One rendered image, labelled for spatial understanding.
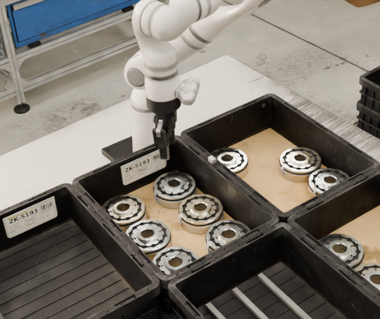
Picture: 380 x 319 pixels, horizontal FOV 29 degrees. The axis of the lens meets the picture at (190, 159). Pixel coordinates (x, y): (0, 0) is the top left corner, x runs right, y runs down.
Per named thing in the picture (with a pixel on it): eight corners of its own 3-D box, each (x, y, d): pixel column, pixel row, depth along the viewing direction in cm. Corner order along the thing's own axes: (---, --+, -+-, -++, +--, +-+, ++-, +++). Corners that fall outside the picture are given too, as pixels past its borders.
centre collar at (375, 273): (359, 280, 150) (360, 278, 150) (375, 268, 153) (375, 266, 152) (379, 293, 147) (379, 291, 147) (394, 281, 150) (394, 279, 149)
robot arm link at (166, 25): (164, 16, 141) (211, -5, 149) (132, 4, 145) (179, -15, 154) (164, 49, 145) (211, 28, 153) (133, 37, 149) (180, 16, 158)
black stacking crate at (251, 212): (76, 219, 177) (69, 182, 170) (179, 171, 190) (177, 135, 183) (168, 323, 151) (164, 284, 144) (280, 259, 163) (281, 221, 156)
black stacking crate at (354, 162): (180, 171, 190) (178, 135, 183) (270, 129, 202) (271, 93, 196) (281, 259, 163) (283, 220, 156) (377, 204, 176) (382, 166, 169)
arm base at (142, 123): (127, 149, 214) (125, 99, 204) (156, 140, 218) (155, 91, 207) (140, 166, 208) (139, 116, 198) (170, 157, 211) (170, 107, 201)
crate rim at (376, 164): (177, 140, 184) (177, 132, 183) (271, 99, 197) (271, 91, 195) (282, 227, 157) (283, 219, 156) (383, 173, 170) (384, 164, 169)
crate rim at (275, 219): (70, 188, 171) (68, 180, 170) (177, 140, 184) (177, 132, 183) (164, 292, 145) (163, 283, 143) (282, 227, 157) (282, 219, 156)
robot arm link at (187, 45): (180, 19, 175) (196, 4, 182) (113, 72, 193) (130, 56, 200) (204, 50, 177) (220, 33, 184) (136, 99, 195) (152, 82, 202)
